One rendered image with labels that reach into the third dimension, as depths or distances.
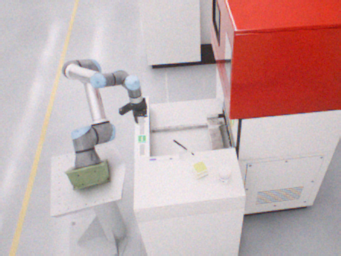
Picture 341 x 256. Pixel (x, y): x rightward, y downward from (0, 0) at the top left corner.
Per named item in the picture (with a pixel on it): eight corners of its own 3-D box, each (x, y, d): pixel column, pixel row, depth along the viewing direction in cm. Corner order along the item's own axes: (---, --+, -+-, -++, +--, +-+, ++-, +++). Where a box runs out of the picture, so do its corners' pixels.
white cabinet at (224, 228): (218, 161, 333) (220, 97, 275) (237, 264, 267) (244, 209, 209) (149, 168, 326) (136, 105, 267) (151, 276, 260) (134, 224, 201)
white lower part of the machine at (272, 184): (284, 137, 356) (298, 74, 297) (310, 210, 300) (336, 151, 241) (215, 144, 347) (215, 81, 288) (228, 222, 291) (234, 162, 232)
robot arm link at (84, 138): (71, 152, 214) (65, 129, 213) (90, 146, 224) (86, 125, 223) (80, 151, 206) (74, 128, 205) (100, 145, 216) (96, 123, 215)
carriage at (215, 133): (217, 117, 255) (217, 114, 253) (225, 158, 230) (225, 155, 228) (205, 118, 254) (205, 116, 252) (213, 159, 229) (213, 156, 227)
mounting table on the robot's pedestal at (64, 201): (57, 227, 212) (50, 216, 202) (57, 168, 241) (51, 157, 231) (133, 207, 222) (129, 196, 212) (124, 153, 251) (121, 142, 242)
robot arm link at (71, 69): (52, 59, 211) (97, 72, 181) (70, 59, 219) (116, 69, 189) (53, 78, 214) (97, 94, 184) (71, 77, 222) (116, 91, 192)
